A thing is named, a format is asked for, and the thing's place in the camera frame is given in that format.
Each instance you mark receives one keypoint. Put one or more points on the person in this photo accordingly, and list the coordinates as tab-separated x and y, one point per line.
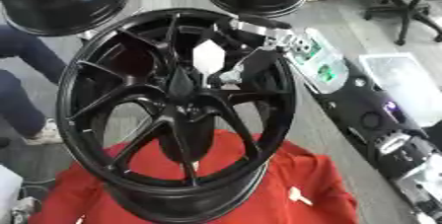
23	80

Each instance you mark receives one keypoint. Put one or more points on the clear plastic container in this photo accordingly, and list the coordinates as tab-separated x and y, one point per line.
406	83

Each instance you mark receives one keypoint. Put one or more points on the black spoked wheel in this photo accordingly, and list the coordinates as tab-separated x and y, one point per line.
173	198

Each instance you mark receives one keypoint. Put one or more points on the white box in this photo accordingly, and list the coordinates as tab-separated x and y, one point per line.
8	191

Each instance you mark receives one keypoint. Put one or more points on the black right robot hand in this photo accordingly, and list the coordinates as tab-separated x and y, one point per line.
242	38

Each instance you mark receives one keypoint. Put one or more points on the black office chair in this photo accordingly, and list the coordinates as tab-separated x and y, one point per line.
410	7

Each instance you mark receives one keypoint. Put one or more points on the silver and black right robot arm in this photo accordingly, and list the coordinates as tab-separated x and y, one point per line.
357	109

